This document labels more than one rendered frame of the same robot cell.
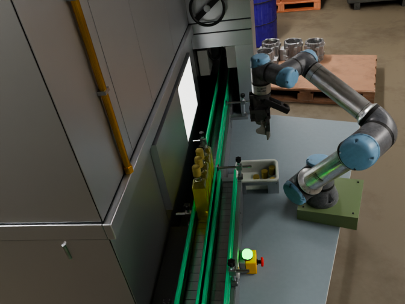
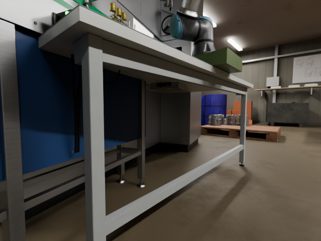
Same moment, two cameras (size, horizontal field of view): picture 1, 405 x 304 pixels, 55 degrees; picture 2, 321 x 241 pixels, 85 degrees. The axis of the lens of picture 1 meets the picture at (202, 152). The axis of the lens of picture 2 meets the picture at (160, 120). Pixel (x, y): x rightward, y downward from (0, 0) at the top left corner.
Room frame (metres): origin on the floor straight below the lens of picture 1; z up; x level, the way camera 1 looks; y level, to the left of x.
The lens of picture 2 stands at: (0.23, -0.46, 0.53)
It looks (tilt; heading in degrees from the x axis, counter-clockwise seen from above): 4 degrees down; 11
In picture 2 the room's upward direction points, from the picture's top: straight up
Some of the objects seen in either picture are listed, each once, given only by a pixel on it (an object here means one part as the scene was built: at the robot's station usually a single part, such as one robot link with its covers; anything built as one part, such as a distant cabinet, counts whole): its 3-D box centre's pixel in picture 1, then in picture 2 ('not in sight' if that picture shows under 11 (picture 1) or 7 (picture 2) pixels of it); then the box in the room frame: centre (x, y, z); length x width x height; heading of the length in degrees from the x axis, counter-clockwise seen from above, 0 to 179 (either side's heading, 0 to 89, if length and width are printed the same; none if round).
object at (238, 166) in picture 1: (234, 168); not in sight; (1.48, -0.14, 0.95); 0.17 x 0.03 x 0.12; 78
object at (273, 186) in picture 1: (251, 177); not in sight; (1.58, -0.23, 0.79); 0.27 x 0.17 x 0.08; 78
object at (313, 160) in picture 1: (319, 170); (201, 31); (1.32, -0.50, 0.98); 0.13 x 0.12 x 0.14; 126
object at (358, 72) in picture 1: (311, 67); (239, 125); (3.97, -1.36, 0.19); 1.38 x 0.96 x 0.39; 61
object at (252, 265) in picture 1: (248, 262); not in sight; (1.05, -0.11, 0.79); 0.07 x 0.07 x 0.07; 78
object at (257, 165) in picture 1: (257, 176); not in sight; (1.58, -0.26, 0.80); 0.22 x 0.17 x 0.09; 78
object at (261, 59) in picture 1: (261, 69); not in sight; (1.39, -0.28, 1.48); 0.09 x 0.08 x 0.11; 36
